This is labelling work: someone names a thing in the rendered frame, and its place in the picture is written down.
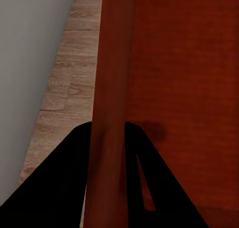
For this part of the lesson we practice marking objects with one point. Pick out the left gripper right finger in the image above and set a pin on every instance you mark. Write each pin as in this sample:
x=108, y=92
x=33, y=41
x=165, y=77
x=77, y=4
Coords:
x=174, y=209

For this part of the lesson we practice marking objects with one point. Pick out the storage box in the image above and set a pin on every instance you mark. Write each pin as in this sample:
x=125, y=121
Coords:
x=172, y=68

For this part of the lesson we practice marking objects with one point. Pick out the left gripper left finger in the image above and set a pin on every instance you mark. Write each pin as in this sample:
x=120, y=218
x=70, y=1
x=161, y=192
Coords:
x=53, y=195

